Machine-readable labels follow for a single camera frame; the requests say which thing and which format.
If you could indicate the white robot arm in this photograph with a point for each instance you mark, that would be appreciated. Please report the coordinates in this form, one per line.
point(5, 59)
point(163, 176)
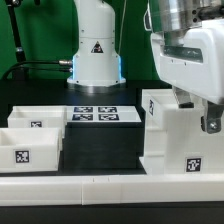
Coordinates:
point(97, 66)

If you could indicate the white drawer box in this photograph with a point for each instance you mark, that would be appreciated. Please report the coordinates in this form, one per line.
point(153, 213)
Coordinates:
point(38, 117)
point(29, 149)

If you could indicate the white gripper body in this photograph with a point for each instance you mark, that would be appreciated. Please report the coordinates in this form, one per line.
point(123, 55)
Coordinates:
point(197, 67)

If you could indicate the white front rail barrier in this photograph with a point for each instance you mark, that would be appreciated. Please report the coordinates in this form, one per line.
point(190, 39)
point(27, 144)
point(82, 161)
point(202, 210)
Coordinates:
point(121, 189)

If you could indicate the white drawer frame cabinet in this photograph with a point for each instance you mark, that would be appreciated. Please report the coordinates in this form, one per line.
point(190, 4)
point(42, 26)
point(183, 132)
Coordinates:
point(174, 142)

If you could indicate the black camera stand pole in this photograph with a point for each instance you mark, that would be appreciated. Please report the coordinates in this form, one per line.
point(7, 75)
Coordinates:
point(18, 72)

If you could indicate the white drawer box front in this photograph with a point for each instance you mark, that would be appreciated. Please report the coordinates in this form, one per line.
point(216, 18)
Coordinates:
point(29, 149)

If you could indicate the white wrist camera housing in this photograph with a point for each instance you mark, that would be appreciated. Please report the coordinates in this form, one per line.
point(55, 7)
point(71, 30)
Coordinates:
point(149, 23)

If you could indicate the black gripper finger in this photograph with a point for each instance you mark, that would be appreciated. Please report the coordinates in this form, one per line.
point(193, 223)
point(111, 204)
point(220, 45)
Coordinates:
point(183, 98)
point(211, 119)

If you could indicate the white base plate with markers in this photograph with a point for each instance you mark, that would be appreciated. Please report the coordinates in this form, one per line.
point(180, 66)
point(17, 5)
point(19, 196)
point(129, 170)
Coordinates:
point(103, 114)

